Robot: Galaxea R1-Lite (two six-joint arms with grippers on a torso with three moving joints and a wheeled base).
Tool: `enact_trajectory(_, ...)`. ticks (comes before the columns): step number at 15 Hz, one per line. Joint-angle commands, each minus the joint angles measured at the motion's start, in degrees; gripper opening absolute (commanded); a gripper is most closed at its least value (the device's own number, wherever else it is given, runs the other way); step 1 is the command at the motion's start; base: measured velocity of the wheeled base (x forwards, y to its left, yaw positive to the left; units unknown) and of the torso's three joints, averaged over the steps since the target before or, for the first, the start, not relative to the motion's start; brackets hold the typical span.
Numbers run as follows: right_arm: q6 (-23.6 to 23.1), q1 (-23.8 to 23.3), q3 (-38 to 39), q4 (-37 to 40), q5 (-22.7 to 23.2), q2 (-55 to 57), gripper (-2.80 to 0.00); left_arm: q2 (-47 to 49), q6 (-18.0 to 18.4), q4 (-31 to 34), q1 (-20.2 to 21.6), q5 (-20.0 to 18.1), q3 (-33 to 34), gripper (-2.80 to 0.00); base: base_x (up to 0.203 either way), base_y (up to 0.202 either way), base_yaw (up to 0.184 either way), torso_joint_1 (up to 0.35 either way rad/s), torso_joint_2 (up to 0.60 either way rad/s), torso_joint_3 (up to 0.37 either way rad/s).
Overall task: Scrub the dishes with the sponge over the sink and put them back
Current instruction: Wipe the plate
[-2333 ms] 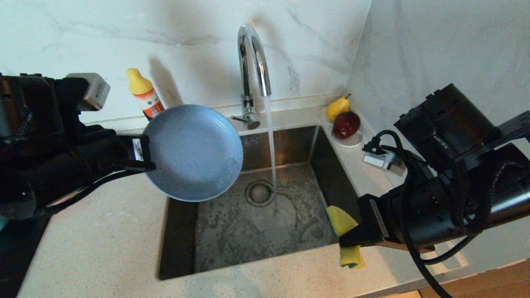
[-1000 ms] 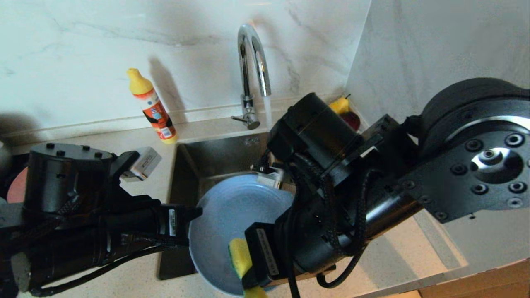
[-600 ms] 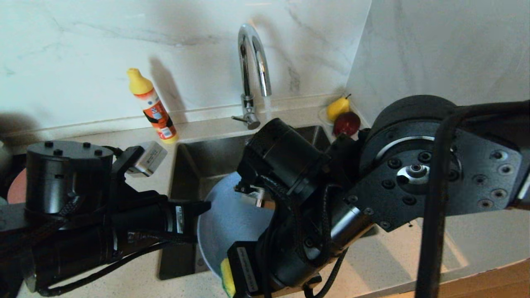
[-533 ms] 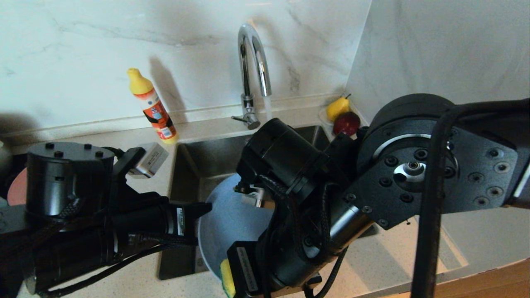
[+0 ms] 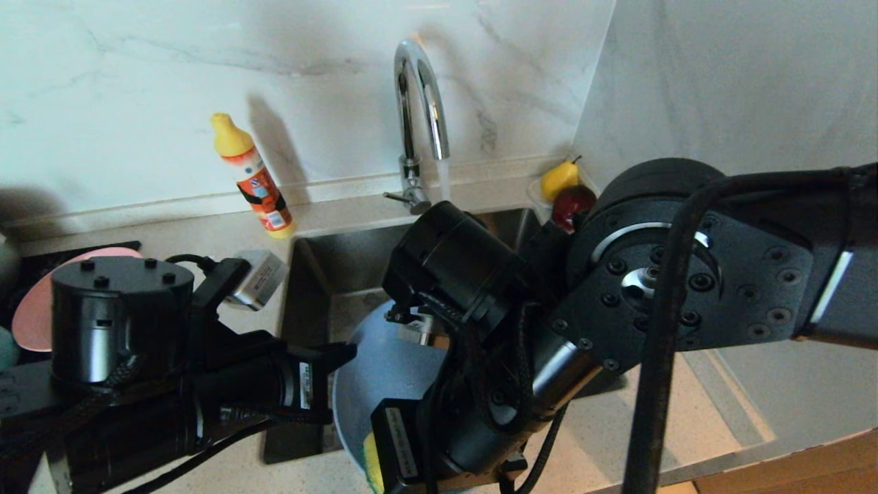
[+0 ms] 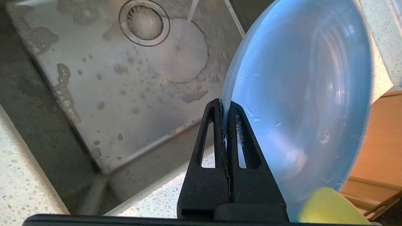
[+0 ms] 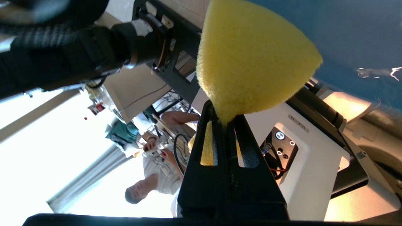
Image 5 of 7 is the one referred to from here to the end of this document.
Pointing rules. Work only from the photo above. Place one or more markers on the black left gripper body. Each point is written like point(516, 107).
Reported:
point(219, 398)

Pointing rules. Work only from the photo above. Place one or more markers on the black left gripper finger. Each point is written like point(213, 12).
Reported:
point(288, 416)
point(336, 353)

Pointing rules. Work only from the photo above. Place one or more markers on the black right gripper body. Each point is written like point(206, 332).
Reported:
point(480, 425)

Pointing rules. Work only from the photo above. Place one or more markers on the blue plate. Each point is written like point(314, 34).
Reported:
point(384, 370)

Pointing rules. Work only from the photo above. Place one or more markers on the yellow sponge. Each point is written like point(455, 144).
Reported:
point(374, 466)

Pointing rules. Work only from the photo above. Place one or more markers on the orange dish soap bottle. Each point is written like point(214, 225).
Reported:
point(257, 182)

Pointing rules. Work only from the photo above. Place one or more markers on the pink plate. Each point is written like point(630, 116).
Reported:
point(34, 309)

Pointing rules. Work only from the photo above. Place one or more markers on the teal cup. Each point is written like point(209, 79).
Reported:
point(7, 346)

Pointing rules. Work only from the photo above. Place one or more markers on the stainless steel sink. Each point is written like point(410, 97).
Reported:
point(315, 288)

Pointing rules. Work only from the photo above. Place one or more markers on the chrome gooseneck faucet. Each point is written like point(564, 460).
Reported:
point(410, 171)

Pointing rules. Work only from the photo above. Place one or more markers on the black glass cooktop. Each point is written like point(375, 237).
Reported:
point(41, 257)

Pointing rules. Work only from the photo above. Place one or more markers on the dark red apple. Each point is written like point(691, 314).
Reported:
point(573, 204)

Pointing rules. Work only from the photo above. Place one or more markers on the yellow pear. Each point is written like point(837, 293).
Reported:
point(559, 178)

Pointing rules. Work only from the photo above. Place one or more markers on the wooden cabinet panel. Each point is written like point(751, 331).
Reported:
point(768, 477)

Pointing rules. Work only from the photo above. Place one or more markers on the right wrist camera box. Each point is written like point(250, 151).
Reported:
point(420, 333)

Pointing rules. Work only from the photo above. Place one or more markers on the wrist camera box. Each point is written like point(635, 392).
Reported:
point(259, 278)
point(420, 333)

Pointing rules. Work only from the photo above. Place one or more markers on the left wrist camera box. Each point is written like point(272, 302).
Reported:
point(259, 278)

